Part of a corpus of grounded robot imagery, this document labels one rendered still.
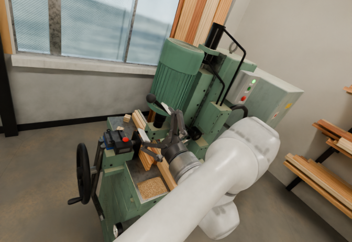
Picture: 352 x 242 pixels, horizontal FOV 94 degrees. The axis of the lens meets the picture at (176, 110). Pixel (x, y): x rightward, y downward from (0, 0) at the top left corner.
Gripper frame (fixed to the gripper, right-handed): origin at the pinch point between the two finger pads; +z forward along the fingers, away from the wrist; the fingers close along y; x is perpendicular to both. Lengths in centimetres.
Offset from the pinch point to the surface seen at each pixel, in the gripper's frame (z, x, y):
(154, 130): 10.7, -17.6, -9.7
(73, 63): 142, -8, -41
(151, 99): -1.4, 8.5, 6.5
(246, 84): -3.0, -27.5, 37.9
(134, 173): 0.3, -16.4, -29.7
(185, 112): 7.1, -21.6, 7.8
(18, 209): 52, -13, -135
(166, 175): -7.8, -26.2, -20.3
